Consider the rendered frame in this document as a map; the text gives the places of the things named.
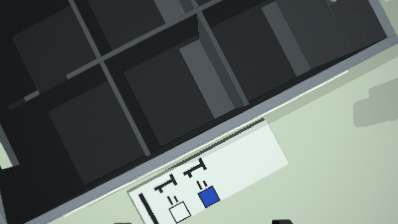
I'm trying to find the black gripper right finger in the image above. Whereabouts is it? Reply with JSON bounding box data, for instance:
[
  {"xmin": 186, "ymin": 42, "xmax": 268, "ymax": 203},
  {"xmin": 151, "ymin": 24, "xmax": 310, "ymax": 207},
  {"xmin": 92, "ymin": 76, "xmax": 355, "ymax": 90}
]
[{"xmin": 272, "ymin": 219, "xmax": 293, "ymax": 224}]

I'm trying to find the white paper pick list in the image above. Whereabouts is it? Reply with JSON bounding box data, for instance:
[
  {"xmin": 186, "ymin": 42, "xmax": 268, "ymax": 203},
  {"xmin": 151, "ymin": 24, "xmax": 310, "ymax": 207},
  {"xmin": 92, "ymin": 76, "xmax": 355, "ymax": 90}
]
[{"xmin": 129, "ymin": 120, "xmax": 288, "ymax": 224}]

